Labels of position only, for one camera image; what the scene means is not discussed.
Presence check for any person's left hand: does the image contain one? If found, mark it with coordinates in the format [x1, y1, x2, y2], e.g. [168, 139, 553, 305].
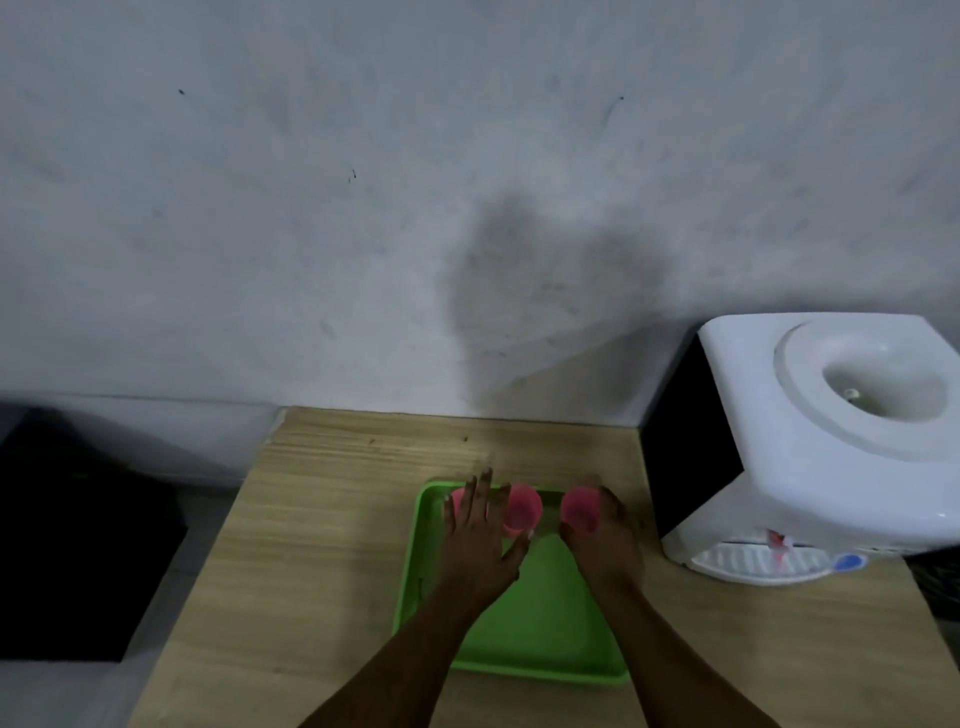
[441, 468, 534, 603]

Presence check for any green plastic tray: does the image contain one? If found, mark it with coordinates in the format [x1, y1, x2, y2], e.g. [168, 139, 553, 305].
[393, 480, 633, 689]

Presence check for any white dispenser drip tray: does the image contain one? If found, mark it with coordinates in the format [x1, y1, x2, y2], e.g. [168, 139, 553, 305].
[688, 541, 835, 586]

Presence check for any person's right forearm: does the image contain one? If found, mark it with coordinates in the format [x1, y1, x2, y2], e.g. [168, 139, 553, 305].
[592, 585, 783, 728]

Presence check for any person's left forearm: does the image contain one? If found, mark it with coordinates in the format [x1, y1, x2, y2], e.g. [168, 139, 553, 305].
[298, 589, 520, 728]

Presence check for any person's right hand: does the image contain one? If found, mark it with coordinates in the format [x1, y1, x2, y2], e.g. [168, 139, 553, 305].
[558, 484, 648, 597]

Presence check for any white tabletop water dispenser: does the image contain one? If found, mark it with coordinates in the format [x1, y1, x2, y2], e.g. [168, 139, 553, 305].
[642, 312, 960, 587]

